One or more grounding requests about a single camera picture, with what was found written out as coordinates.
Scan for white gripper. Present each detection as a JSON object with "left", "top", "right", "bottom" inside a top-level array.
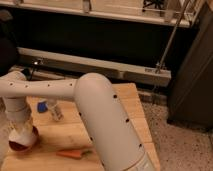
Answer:
[{"left": 2, "top": 96, "right": 34, "bottom": 134}]

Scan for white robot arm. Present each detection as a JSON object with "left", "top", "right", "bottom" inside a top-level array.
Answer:
[{"left": 0, "top": 71, "right": 156, "bottom": 171}]

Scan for orange ceramic bowl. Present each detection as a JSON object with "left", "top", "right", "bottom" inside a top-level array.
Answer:
[{"left": 8, "top": 126, "right": 39, "bottom": 152}]

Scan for blue small object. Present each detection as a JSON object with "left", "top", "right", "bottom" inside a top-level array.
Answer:
[{"left": 37, "top": 102, "right": 47, "bottom": 113}]

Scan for black office chair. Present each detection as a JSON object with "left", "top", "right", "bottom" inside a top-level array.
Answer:
[{"left": 0, "top": 9, "right": 21, "bottom": 77}]

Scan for orange toy carrot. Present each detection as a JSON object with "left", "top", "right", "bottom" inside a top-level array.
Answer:
[{"left": 56, "top": 150, "right": 91, "bottom": 159}]

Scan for metal pole stand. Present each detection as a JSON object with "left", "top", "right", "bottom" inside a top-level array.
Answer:
[{"left": 155, "top": 0, "right": 190, "bottom": 74}]

